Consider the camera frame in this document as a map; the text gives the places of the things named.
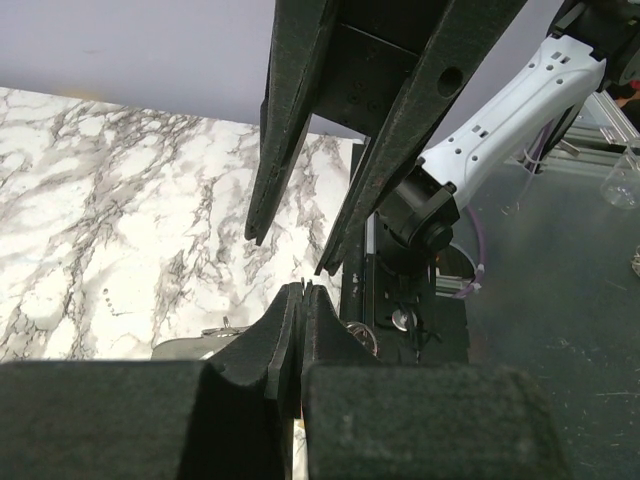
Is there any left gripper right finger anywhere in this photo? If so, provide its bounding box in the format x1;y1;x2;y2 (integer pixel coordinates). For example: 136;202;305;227
301;285;570;479

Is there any steel key organizer plate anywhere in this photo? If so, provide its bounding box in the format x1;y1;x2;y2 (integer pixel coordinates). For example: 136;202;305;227
150;316;249;361

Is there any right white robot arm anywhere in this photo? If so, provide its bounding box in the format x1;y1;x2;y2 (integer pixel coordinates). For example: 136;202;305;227
245;1;639;273

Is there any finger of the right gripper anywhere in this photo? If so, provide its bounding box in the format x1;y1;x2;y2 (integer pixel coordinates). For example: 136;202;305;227
315;1;524;275
245;0;340;245

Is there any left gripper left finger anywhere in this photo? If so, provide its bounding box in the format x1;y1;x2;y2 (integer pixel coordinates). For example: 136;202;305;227
1;283;303;479

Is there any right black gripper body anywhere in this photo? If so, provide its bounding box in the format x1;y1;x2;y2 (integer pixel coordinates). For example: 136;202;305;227
313;0;448;137

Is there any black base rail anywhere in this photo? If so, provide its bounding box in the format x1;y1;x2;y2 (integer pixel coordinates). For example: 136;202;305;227
339;139;471;366

